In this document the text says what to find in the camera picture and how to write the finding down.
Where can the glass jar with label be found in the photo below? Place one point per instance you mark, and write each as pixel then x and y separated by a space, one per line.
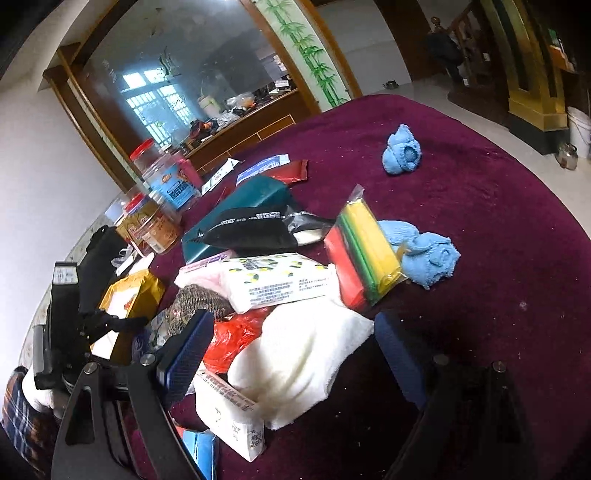
pixel 146 225

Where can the white medicine box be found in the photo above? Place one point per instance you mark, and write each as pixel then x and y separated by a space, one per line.
pixel 227 167

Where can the white foam box yellow tape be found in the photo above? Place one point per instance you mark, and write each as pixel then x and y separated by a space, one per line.
pixel 136 295

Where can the blue towel roll far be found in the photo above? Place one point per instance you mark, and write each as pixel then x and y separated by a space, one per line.
pixel 403 153

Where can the white gloved left hand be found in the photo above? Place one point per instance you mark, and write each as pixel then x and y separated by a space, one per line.
pixel 46 401

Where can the red foil sachet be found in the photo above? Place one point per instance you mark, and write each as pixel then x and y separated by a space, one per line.
pixel 290 173

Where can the plaid sleeve left forearm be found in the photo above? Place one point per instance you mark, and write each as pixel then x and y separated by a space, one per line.
pixel 31 434

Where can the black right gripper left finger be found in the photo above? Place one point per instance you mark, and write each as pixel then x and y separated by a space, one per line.
pixel 92 442

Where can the white folded towel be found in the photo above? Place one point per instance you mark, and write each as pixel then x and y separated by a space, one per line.
pixel 294 362

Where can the black snack pouch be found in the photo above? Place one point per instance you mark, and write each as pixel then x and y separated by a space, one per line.
pixel 272 230

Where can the blue round logo pack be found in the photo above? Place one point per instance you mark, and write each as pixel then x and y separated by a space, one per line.
pixel 203 449

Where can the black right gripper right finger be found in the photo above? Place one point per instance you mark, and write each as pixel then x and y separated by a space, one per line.
pixel 471 423

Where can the blue towel roll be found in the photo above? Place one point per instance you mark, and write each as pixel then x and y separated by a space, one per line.
pixel 403 153
pixel 427 257

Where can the brown knitted ball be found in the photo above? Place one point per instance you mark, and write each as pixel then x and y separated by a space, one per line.
pixel 188 301

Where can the blue towel roll near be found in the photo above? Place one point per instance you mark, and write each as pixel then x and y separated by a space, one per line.
pixel 427 257

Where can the blue white sachet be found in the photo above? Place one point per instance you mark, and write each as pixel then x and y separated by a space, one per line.
pixel 261 166

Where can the red plastic bag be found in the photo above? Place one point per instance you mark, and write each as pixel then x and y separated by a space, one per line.
pixel 231 335

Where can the teal tissue pack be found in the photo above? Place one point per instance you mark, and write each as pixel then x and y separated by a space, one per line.
pixel 253 195

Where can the pink tissue pack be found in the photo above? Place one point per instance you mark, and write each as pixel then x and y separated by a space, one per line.
pixel 204 273

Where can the blue label plastic jar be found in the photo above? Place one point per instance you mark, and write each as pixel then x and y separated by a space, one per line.
pixel 165 177

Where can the clear jar red lid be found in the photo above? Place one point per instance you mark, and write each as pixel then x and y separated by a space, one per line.
pixel 145 155

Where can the lemon print tissue pack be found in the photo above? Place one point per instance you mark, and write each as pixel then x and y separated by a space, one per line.
pixel 270 280

